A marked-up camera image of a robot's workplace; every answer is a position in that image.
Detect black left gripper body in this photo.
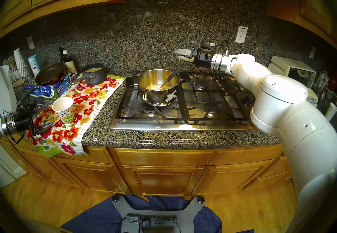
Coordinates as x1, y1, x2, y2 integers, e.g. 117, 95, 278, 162
12, 103, 38, 135

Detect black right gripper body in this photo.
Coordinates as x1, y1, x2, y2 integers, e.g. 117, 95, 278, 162
194, 48, 214, 68

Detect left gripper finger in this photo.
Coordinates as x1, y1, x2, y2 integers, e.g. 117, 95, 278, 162
34, 121, 56, 134
32, 104, 52, 112

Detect black handled metal spoon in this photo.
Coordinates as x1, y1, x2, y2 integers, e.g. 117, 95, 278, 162
159, 62, 188, 90

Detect green white paper oats cup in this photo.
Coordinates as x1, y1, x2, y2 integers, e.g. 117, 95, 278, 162
52, 97, 75, 124

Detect stainless steel pot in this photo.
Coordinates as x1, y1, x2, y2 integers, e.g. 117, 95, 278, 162
125, 69, 190, 107

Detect blue foil box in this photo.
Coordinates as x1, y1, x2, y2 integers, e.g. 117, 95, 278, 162
23, 74, 73, 99

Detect dark patterned container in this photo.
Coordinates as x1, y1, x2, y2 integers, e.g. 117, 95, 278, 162
12, 78, 27, 98

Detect dark frying pan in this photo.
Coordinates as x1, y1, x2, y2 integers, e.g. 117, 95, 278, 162
16, 62, 67, 105

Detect white paper towel roll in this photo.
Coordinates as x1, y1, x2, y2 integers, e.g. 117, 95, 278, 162
0, 65, 16, 117

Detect steel gas cooktop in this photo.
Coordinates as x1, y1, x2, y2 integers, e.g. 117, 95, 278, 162
109, 71, 264, 131

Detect white utensil cup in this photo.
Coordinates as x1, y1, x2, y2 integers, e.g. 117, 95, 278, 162
7, 56, 21, 79

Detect patterned paper cup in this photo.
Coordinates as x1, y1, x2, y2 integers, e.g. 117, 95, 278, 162
28, 55, 41, 76

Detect floral kitchen towel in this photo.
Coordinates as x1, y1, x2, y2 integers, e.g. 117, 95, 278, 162
25, 75, 126, 158

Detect stack of white cups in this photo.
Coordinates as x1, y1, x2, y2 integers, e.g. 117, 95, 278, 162
13, 48, 31, 79

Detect white capped dark bottle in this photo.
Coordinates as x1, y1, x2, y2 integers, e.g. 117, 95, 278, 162
63, 50, 77, 73

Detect small dark saucepan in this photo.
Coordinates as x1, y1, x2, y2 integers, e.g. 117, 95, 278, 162
72, 63, 107, 85

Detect white toaster oven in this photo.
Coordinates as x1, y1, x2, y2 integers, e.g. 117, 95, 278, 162
268, 56, 317, 81

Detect blue cloth cover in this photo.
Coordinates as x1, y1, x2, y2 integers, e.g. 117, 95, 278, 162
61, 195, 254, 233

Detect folded dish towels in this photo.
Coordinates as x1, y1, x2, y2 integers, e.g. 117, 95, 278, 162
307, 88, 319, 104

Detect wooden lower cabinets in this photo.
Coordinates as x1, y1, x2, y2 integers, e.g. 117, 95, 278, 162
0, 138, 300, 199

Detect tall white cup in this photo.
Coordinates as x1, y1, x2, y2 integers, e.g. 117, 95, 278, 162
324, 102, 337, 122

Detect grey power strip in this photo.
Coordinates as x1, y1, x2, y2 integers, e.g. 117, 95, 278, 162
126, 215, 178, 225

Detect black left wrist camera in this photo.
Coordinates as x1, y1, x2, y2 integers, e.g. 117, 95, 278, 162
13, 109, 31, 118

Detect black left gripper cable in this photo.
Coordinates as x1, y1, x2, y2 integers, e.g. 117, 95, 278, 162
11, 132, 25, 145

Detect braided right gripper cable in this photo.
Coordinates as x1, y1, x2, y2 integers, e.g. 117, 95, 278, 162
213, 40, 229, 55

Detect white wall outlet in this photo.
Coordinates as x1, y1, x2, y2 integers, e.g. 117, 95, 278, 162
235, 26, 248, 44

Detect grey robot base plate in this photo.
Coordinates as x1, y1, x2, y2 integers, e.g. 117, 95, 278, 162
112, 195, 205, 233

